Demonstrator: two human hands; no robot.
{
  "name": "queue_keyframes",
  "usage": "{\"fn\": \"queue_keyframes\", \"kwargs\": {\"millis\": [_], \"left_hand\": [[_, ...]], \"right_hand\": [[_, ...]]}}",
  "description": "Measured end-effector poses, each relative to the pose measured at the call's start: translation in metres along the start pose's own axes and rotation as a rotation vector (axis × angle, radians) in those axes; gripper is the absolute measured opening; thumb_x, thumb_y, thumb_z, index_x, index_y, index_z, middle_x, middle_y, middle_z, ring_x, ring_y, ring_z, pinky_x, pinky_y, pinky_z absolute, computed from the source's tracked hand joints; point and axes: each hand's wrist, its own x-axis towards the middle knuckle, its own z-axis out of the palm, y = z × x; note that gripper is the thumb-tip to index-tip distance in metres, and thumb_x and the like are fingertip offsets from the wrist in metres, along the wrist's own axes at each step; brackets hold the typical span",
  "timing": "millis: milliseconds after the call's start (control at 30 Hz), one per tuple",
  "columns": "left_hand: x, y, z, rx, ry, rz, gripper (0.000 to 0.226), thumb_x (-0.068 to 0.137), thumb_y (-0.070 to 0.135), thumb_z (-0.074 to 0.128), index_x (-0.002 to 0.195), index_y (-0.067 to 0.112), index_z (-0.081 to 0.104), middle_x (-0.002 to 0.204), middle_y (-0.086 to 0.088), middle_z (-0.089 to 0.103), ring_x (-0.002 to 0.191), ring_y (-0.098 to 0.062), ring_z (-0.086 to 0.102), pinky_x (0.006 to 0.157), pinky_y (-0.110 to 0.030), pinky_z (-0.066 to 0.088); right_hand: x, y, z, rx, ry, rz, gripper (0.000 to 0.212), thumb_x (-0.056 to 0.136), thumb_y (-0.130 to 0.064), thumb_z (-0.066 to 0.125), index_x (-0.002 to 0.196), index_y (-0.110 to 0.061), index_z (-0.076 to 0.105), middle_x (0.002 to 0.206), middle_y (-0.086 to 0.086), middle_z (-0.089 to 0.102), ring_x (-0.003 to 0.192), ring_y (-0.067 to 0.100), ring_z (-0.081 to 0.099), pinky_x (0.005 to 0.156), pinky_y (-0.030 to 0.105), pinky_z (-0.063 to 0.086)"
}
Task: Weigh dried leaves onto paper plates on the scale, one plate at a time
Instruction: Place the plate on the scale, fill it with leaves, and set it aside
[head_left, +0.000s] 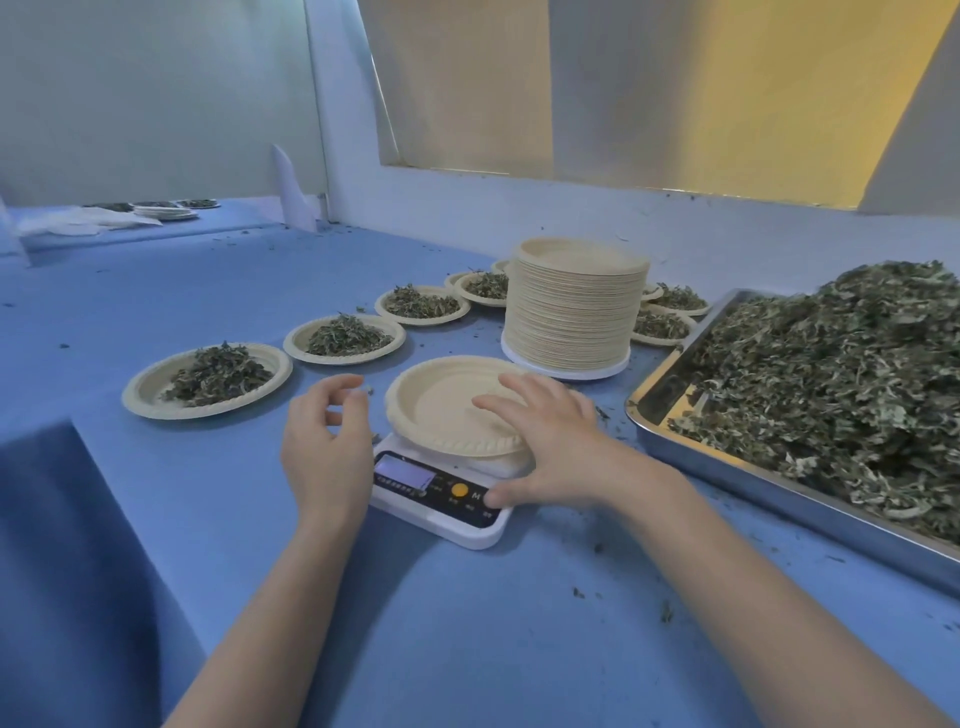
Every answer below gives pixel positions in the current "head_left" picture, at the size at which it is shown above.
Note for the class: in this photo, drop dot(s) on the person's right thumb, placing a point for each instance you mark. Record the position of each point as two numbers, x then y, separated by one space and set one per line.
517 495

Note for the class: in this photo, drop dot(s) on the white digital kitchen scale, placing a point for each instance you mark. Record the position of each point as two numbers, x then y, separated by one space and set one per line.
420 514

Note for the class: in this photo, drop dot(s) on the tall stack of paper plates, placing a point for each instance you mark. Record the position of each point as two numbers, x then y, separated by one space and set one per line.
574 307

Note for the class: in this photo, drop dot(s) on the window with yellow blind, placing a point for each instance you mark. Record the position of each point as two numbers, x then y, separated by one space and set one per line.
675 90

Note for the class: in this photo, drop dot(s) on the steel tray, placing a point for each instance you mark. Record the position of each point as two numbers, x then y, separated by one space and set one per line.
750 480

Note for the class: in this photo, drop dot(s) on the distant leaf-filled plate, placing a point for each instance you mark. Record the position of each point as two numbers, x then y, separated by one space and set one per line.
199 203
111 207

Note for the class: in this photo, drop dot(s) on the row of leaf-filled paper plates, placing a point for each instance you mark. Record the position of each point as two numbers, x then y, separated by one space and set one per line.
210 379

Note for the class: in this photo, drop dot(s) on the white round base disc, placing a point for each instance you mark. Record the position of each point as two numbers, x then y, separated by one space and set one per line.
600 371

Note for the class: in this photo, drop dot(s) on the person's left forearm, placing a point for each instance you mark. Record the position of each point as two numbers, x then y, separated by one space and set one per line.
262 622

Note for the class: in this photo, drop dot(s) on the person's right hand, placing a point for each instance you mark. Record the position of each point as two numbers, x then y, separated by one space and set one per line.
577 457

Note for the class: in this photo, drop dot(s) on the person's right middle finger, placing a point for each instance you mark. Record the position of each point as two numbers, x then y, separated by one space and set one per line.
529 391

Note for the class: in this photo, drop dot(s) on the person's left hand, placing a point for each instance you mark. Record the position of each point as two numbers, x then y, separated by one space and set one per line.
322 465

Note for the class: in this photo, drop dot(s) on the empty beige paper plate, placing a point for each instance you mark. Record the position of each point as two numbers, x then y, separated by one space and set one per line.
435 405

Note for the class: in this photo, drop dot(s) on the pile of dried green leaves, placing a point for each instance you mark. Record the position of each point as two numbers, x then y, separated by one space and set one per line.
840 375

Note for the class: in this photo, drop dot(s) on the person's left thumb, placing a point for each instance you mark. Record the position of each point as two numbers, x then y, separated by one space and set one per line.
358 420

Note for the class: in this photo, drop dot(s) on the small stack of leaf plates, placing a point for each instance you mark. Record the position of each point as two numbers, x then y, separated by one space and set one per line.
165 211

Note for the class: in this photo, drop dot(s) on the blue table cover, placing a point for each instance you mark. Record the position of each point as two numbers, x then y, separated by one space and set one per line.
225 285

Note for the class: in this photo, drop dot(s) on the person's right little finger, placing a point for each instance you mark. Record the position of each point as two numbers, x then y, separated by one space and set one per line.
586 412

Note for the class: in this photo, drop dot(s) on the person's right forearm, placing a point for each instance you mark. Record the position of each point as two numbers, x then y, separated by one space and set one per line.
750 600

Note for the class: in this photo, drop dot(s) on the white paper sheet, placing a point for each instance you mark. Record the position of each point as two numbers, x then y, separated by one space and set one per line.
294 191

